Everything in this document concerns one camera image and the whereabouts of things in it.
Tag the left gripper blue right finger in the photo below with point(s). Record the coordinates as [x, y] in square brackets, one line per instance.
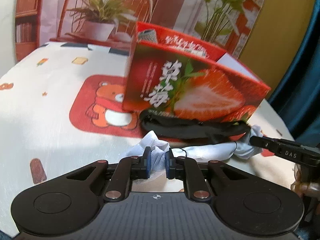
[187, 170]

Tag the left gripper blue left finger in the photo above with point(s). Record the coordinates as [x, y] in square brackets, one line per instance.
[123, 174]

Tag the black eye mask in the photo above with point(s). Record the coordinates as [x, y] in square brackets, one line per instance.
[184, 129]

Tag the white cotton cloth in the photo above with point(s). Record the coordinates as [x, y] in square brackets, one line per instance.
[223, 151]

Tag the printed living room backdrop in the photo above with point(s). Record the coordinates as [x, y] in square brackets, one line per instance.
[227, 23]

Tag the person's right hand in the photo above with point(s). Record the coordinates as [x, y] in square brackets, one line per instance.
[306, 185]

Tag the teal blue curtain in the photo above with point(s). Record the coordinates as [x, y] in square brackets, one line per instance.
[296, 97]

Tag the cartoon patterned white tablecloth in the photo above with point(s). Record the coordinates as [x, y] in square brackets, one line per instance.
[63, 124]

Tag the red strawberry cardboard box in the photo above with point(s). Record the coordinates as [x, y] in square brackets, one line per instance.
[187, 78]

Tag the wooden panel board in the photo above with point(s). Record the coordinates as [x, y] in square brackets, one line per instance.
[276, 37]

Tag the grey rolled cloth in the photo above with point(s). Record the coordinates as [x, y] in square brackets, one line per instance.
[148, 35]

